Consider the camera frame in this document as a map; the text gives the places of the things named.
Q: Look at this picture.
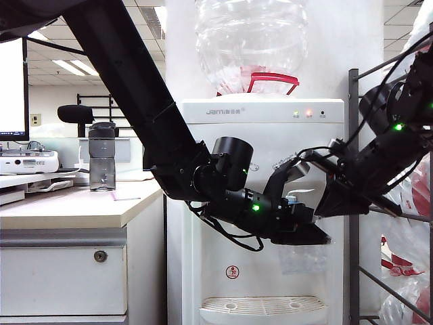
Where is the fluorescent ceiling light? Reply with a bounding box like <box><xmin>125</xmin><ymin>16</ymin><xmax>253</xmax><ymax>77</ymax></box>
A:
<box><xmin>52</xmin><ymin>59</ymin><xmax>101</xmax><ymax>77</ymax></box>

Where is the white water dispenser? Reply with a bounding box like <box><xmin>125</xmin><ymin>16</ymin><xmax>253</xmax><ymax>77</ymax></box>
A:
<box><xmin>167</xmin><ymin>96</ymin><xmax>346</xmax><ymax>325</ymax></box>

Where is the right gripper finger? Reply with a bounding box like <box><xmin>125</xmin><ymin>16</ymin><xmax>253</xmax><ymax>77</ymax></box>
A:
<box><xmin>313</xmin><ymin>177</ymin><xmax>371</xmax><ymax>218</ymax></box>

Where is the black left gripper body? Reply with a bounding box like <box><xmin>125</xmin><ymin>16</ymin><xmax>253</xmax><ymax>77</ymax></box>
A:
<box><xmin>270</xmin><ymin>195</ymin><xmax>318</xmax><ymax>237</ymax></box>

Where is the grey metal rack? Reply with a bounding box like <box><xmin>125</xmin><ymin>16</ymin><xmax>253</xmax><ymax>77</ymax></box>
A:
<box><xmin>348</xmin><ymin>67</ymin><xmax>433</xmax><ymax>325</ymax></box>

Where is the white desk drawer cabinet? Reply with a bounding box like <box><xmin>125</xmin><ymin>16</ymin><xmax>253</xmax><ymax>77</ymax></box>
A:
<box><xmin>0</xmin><ymin>227</ymin><xmax>129</xmax><ymax>325</ymax></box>

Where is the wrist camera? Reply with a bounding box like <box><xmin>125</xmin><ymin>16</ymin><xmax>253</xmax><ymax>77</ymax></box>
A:
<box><xmin>304</xmin><ymin>137</ymin><xmax>349</xmax><ymax>174</ymax></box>
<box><xmin>263</xmin><ymin>154</ymin><xmax>311</xmax><ymax>204</ymax></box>

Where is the black chair headrest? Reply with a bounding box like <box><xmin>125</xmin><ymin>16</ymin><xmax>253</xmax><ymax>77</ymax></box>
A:
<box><xmin>57</xmin><ymin>104</ymin><xmax>95</xmax><ymax>138</ymax></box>

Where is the white drip tray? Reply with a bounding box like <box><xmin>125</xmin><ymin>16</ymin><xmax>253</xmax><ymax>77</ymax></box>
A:
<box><xmin>199</xmin><ymin>296</ymin><xmax>328</xmax><ymax>314</ymax></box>

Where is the white raised desk board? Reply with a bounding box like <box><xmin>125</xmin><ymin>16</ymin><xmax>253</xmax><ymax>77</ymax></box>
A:
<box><xmin>0</xmin><ymin>171</ymin><xmax>77</xmax><ymax>190</ymax></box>

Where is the clear water jug red handle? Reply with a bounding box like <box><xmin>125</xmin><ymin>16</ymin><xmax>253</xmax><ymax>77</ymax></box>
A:
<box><xmin>195</xmin><ymin>0</ymin><xmax>309</xmax><ymax>99</ymax></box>

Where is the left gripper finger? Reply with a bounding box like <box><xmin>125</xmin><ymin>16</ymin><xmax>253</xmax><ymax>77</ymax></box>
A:
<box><xmin>270</xmin><ymin>221</ymin><xmax>333</xmax><ymax>245</ymax></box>

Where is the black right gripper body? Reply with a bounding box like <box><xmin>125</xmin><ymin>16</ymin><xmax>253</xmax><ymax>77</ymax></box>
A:
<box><xmin>337</xmin><ymin>158</ymin><xmax>404</xmax><ymax>218</ymax></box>

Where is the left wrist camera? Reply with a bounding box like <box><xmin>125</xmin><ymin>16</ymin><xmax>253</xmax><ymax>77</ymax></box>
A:
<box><xmin>263</xmin><ymin>154</ymin><xmax>311</xmax><ymax>204</ymax></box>

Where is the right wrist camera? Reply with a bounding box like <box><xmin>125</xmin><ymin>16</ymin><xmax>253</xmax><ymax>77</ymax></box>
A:
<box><xmin>304</xmin><ymin>137</ymin><xmax>349</xmax><ymax>174</ymax></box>

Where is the pink paper packet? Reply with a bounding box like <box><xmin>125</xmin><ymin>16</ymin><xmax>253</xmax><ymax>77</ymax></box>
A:
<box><xmin>112</xmin><ymin>191</ymin><xmax>141</xmax><ymax>202</ymax></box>

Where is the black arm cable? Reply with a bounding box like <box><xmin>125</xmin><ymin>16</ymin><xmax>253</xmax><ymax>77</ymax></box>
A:
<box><xmin>185</xmin><ymin>198</ymin><xmax>265</xmax><ymax>252</ymax></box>

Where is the black computer monitor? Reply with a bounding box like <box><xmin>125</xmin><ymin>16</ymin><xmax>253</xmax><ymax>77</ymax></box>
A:
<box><xmin>0</xmin><ymin>36</ymin><xmax>30</xmax><ymax>142</ymax></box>

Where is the grey partition panel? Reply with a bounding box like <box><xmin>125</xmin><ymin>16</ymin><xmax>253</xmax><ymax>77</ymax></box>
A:
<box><xmin>78</xmin><ymin>137</ymin><xmax>132</xmax><ymax>164</ymax></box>

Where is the blue cold water tap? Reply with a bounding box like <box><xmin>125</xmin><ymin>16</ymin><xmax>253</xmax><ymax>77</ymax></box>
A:
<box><xmin>286</xmin><ymin>188</ymin><xmax>315</xmax><ymax>204</ymax></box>

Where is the clear plastic mug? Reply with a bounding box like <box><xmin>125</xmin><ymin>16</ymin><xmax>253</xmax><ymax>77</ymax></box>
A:
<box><xmin>277</xmin><ymin>244</ymin><xmax>329</xmax><ymax>275</ymax></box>

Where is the white RC transmitter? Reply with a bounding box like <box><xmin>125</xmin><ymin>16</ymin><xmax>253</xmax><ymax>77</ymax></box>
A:
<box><xmin>0</xmin><ymin>150</ymin><xmax>60</xmax><ymax>175</ymax></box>

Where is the dark grey water bottle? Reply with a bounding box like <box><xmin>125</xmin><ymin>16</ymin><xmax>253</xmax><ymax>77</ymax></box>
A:
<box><xmin>88</xmin><ymin>121</ymin><xmax>118</xmax><ymax>192</ymax></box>

